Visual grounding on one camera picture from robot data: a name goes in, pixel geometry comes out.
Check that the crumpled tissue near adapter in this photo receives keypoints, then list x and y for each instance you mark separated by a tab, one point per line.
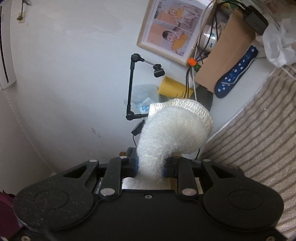
279	42

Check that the white plastic snack bag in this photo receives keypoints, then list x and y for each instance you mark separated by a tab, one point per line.
142	97

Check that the yellow cylinder canister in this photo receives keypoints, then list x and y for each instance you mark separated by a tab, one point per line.
173	89

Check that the white fluffy cloth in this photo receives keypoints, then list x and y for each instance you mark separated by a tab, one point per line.
178	126

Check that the black articulated stand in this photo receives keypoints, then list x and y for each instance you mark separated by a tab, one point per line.
130	115

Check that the black power adapter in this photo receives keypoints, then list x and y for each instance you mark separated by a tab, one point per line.
255	20

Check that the striped beige towel mat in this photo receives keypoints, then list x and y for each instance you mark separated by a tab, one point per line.
260	140

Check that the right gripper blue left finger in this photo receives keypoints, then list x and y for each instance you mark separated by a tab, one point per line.
129	163

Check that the framed baby photo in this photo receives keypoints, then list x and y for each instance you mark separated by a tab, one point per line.
171	28

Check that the orange cap green bottle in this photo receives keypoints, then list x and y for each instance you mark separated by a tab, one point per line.
193	63

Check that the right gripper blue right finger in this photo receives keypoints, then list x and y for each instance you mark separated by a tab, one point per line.
171	167

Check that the black round stand base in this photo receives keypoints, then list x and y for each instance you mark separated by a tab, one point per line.
204	97

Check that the long cardboard box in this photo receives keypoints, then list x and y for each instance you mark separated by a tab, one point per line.
233	43

